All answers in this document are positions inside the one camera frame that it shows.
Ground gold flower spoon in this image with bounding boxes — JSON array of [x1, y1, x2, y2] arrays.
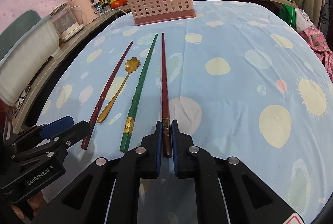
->
[[97, 57, 140, 124]]

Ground person's left hand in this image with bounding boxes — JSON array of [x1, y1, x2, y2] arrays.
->
[[10, 191, 47, 221]]

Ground eyeglasses on counter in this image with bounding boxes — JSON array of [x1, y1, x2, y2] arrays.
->
[[11, 85, 31, 116]]

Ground white dish rack bin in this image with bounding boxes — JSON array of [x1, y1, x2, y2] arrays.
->
[[1, 10, 60, 107]]

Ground blue spotted tablecloth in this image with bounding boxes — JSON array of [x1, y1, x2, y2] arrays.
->
[[37, 1, 332, 223]]

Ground pink electric kettle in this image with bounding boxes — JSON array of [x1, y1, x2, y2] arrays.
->
[[67, 0, 99, 26]]

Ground red tomatoes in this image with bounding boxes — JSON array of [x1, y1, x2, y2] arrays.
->
[[110, 0, 128, 9]]

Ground pink floral fabric pile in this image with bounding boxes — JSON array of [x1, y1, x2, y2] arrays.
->
[[299, 25, 333, 80]]

